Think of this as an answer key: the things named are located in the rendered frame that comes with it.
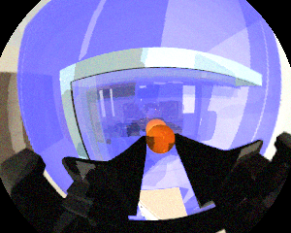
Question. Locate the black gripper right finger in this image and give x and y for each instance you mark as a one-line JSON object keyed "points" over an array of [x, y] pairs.
{"points": [[209, 168]]}

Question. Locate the clear low corner wall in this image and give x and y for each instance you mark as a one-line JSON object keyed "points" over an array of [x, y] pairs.
{"points": [[86, 99]]}

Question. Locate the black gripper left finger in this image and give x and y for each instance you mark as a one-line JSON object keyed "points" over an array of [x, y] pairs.
{"points": [[123, 174]]}

